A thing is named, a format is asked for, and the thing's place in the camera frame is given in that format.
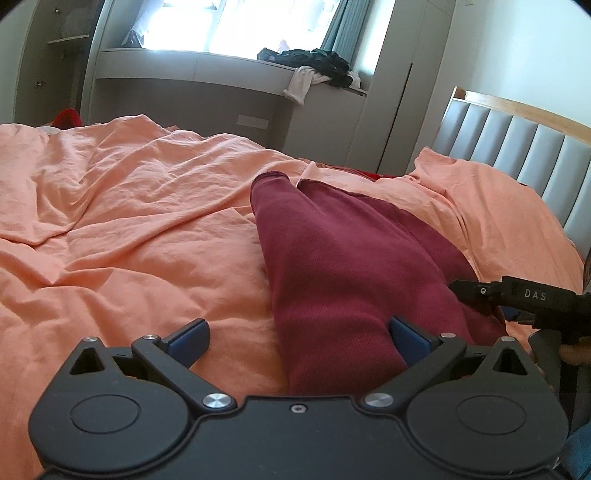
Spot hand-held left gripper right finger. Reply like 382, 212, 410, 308
361, 316, 528, 411

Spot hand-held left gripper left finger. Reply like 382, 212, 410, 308
68, 318, 233, 412

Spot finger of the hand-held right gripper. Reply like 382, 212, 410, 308
449, 278, 498, 315

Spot maroon knit garment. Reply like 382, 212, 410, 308
249, 172, 506, 397

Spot pile of dark clothes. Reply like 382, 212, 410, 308
256, 47, 354, 88

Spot person's right hand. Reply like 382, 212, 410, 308
560, 344, 591, 366

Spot orange duvet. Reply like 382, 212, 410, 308
0, 114, 585, 476

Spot grey padded headboard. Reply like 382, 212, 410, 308
435, 86, 591, 261

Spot person's blue trousers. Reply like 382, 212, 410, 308
554, 427, 591, 480

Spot tall beige closet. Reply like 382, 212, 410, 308
360, 0, 455, 178

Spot beige window seat cabinet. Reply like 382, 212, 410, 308
88, 48, 370, 155

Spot red cloth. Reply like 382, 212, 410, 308
52, 109, 83, 129

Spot white garment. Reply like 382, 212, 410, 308
283, 65, 332, 106

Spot blue-grey curtain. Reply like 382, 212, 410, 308
321, 0, 397, 72

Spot open beige wardrobe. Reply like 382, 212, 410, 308
14, 0, 114, 125

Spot window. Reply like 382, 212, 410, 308
134, 0, 342, 60

